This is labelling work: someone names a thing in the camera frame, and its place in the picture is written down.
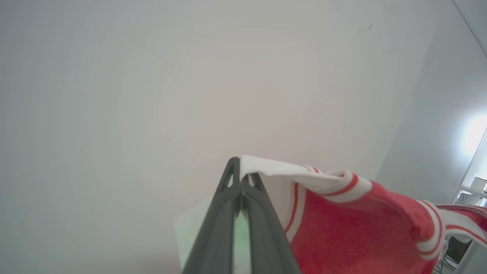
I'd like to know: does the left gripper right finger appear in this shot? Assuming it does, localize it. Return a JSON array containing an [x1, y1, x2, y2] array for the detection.
[[241, 173, 303, 274]]

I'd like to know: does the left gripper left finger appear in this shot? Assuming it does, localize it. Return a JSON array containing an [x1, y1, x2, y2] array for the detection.
[[183, 156, 242, 274]]

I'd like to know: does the red and white jersey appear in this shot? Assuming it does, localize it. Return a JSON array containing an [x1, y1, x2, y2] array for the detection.
[[174, 155, 487, 274]]

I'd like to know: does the white shelf rack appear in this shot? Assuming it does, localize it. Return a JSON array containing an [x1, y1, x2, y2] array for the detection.
[[453, 173, 487, 208]]

